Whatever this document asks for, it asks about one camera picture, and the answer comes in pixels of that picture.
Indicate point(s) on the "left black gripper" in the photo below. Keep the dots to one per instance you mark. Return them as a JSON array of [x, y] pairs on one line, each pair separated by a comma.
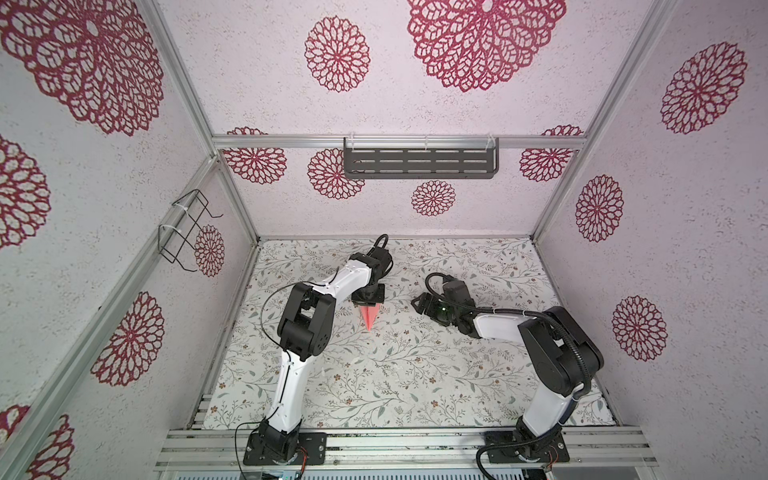
[[356, 298]]

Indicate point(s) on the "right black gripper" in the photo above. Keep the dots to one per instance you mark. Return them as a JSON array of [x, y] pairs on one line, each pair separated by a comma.
[[429, 311]]

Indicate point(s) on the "pink square paper sheet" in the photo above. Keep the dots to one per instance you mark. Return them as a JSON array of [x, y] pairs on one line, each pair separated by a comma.
[[369, 314]]

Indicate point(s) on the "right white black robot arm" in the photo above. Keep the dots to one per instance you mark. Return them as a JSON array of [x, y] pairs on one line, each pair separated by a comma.
[[564, 357]]

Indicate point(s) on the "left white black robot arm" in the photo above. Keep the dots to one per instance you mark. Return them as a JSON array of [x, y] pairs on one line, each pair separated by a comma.
[[305, 329]]

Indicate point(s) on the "dark grey slotted wall shelf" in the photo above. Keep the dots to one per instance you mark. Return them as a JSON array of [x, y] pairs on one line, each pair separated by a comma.
[[424, 163]]

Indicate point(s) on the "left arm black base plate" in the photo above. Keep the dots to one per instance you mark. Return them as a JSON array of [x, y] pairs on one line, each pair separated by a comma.
[[294, 449]]

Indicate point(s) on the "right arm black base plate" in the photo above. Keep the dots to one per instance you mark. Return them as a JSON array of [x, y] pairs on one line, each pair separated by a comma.
[[513, 446]]

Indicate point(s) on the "black wire wall rack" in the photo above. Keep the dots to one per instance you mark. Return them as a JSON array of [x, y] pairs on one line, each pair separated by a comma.
[[175, 236]]

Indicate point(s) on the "aluminium front rail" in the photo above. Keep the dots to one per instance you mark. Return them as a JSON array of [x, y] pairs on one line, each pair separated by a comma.
[[401, 448]]

